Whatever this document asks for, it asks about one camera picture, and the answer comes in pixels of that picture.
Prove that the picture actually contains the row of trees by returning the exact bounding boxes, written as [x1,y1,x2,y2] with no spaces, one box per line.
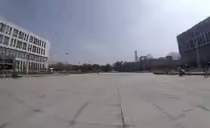
[48,61,115,74]

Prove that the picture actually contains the tall pale chimney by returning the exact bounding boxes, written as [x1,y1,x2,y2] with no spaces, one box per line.
[134,50,139,62]

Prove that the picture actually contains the grey paved plaza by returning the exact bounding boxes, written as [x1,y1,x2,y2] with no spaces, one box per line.
[0,72,210,128]

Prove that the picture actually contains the lamp pole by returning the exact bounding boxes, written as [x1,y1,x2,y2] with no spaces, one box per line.
[64,51,70,66]

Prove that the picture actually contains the low dark long building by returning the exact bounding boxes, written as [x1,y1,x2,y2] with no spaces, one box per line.
[112,55,181,73]

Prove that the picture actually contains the pale distant building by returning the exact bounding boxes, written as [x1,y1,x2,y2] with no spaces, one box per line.
[166,51,181,61]

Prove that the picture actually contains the person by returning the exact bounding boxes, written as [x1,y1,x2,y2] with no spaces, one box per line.
[178,65,186,77]

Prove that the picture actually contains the white building with window grid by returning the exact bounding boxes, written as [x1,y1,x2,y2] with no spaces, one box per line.
[0,15,51,73]

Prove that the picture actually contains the dark grey building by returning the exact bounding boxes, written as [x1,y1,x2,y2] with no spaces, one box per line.
[176,12,210,69]

